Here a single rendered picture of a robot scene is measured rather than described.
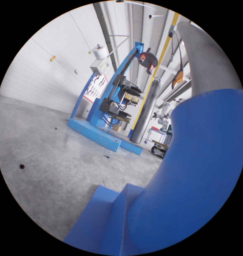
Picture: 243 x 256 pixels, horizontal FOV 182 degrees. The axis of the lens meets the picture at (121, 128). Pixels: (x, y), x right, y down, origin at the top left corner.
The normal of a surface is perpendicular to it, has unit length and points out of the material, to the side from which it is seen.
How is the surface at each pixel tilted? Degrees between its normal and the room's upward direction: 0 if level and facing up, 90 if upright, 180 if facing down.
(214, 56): 90
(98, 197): 0
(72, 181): 0
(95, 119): 90
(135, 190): 0
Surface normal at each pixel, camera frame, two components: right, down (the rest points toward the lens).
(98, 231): 0.39, -0.92
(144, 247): -0.81, -0.34
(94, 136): -0.10, -0.02
